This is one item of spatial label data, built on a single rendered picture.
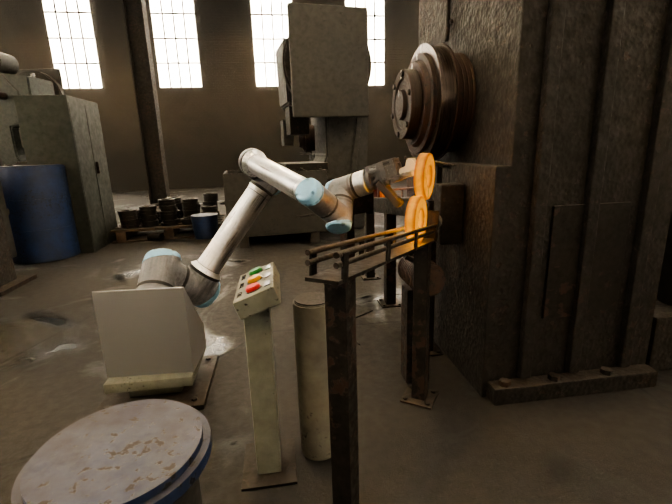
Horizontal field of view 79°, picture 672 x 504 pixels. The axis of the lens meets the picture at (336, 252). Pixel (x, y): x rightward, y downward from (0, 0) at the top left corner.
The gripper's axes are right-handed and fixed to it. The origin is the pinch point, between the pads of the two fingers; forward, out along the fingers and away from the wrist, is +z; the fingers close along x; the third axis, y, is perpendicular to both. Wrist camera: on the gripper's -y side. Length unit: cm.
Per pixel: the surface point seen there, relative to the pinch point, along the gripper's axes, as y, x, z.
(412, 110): 24.4, 28.6, -6.5
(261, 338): -32, -56, -39
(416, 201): -8.6, -11.7, -1.6
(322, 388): -54, -44, -34
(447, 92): 25.8, 27.5, 8.2
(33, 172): 99, 70, -356
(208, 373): -57, -22, -107
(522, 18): 36, 14, 37
